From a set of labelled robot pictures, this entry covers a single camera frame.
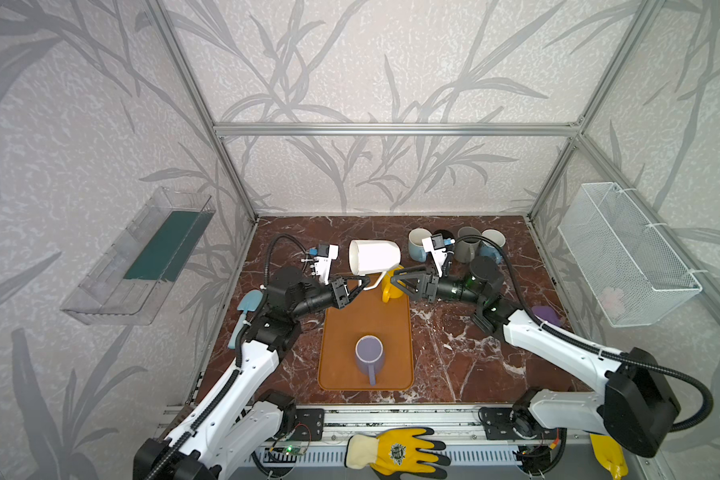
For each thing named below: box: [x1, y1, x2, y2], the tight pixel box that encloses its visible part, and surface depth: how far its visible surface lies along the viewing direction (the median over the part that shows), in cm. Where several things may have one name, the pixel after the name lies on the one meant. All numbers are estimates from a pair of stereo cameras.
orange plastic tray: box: [318, 278, 414, 391], surface depth 86 cm
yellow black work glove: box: [344, 427, 452, 480], surface depth 69 cm
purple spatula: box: [531, 305, 563, 327], surface depth 96 cm
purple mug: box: [355, 334, 384, 386], surface depth 79 cm
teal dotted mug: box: [480, 228, 506, 265], surface depth 104 cm
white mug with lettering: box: [348, 240, 402, 290], surface depth 71 cm
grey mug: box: [454, 226, 482, 263], surface depth 101 cm
